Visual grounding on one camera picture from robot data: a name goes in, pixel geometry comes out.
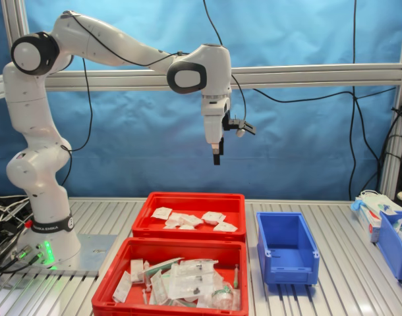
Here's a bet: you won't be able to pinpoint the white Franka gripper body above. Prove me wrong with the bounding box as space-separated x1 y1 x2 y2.
201 97 232 144

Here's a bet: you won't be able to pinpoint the glove box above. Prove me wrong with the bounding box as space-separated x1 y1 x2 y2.
355 197 386 244

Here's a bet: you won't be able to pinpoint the red crate with bandage packets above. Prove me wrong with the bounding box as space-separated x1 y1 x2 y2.
131 192 247 244

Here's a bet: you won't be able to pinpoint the blue fabric backdrop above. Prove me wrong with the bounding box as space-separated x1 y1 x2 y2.
0 0 402 200

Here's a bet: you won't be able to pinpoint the red crate with syringe packets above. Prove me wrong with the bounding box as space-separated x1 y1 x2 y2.
91 236 250 316

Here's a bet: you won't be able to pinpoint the green striped sterile packet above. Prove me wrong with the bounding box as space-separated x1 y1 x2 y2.
142 257 186 277

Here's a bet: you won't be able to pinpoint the blister strip of four needles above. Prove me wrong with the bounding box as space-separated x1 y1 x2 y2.
169 259 219 301

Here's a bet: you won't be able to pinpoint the blue plastic storage bin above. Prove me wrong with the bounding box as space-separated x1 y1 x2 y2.
256 211 320 286
376 210 402 281

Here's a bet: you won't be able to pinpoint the clear bag with green roll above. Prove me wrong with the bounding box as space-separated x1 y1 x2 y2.
196 279 242 311

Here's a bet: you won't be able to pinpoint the paper packet with syringe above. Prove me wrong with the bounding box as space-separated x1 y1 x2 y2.
130 259 146 284

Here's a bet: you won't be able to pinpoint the long printed paper packet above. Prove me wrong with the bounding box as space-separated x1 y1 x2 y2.
149 269 171 305

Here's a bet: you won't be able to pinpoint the small clear syringe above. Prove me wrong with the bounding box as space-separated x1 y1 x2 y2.
140 284 154 303

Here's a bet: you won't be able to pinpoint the white printed flat packet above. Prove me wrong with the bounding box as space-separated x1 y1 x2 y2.
111 270 132 303

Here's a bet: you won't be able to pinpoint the light blue face masks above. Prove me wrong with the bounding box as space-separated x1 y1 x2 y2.
359 190 398 215

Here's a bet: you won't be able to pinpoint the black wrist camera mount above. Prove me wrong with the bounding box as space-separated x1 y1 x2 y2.
222 113 257 138

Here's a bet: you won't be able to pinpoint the aluminium profile frame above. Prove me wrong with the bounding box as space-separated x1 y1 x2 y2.
0 0 402 201

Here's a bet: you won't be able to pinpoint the black hanging cable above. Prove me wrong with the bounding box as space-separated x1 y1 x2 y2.
202 0 398 103

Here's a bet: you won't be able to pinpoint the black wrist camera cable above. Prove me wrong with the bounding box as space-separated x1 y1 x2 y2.
57 13 248 154

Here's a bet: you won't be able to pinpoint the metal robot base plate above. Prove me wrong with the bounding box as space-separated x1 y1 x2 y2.
0 233 119 278

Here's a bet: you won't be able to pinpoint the black vertical cable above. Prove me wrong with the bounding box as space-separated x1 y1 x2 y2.
348 0 359 198

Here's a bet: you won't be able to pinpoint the tangled robot base cables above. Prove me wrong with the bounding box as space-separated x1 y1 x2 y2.
0 194 36 276

